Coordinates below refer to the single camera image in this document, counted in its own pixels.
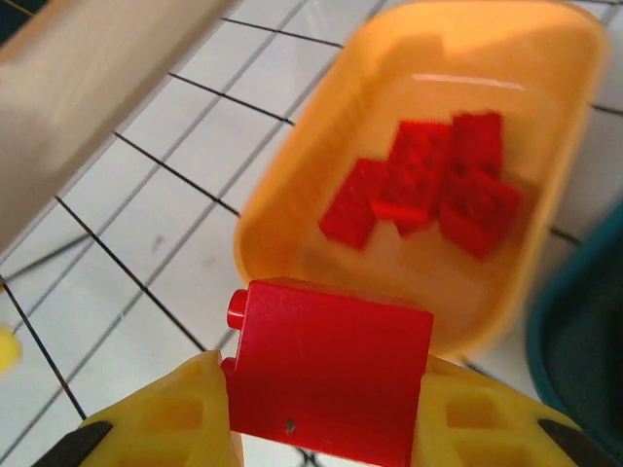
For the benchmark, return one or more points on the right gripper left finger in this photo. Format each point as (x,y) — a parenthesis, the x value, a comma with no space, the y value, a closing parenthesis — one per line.
(165,418)

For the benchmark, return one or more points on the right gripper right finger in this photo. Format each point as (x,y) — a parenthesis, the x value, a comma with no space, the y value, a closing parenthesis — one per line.
(477,418)

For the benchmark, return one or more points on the red sloped lego brick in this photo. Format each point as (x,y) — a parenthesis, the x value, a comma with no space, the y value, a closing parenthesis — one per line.
(331,370)

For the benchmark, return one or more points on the small red lego brick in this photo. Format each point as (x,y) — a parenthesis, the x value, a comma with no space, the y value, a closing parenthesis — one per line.
(479,141)
(479,216)

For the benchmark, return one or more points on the red lego plate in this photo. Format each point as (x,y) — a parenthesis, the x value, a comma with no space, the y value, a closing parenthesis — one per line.
(353,206)
(414,165)

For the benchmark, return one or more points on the teal plastic container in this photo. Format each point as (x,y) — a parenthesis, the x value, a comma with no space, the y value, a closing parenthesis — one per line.
(584,316)

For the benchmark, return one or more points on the yellow black screwdriver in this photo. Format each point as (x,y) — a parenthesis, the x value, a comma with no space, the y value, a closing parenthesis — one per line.
(9,348)

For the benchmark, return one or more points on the orange plastic container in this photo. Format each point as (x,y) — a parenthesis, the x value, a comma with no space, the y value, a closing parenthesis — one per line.
(487,63)

